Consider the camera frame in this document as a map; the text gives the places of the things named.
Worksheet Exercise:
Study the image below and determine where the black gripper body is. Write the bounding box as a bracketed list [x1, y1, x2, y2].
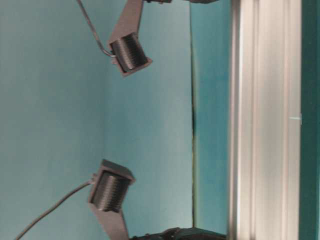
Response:
[130, 227, 227, 240]
[145, 0, 219, 4]

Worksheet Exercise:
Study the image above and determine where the long silver aluminium rail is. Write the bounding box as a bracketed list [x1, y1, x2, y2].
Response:
[227, 0, 302, 240]

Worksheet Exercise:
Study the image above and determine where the grey camera cable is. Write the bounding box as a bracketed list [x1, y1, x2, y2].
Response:
[15, 180, 95, 240]
[76, 0, 116, 57]

